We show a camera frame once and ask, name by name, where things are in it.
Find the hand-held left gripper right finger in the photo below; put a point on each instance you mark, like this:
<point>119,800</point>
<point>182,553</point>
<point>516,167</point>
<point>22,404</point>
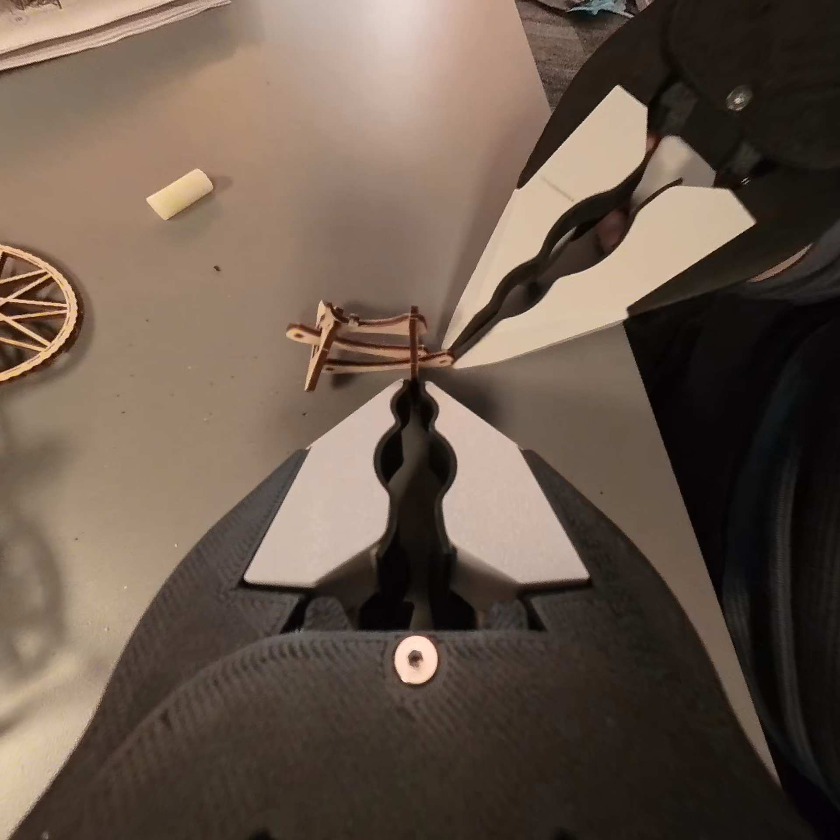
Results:
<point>512,518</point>

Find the wooden bicycle model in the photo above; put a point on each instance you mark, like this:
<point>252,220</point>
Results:
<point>74,308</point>

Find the small wooden model assembly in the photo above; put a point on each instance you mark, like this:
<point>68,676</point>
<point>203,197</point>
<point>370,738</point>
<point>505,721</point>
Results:
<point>326,334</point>

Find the pale wax stick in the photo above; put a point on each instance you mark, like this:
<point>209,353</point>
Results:
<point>180,193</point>

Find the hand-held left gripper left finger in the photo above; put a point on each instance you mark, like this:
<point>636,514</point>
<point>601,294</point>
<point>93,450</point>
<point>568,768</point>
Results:
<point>321,518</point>

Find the person's right hand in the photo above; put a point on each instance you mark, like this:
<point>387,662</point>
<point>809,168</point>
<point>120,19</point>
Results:
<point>611,229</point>

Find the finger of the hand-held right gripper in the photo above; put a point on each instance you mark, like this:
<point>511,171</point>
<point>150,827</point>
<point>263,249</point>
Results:
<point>577,157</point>
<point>656,262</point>

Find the white instruction booklet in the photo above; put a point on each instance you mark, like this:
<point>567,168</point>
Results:
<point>98,33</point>

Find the person's right forearm grey sleeve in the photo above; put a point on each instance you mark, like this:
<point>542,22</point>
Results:
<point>814,262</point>

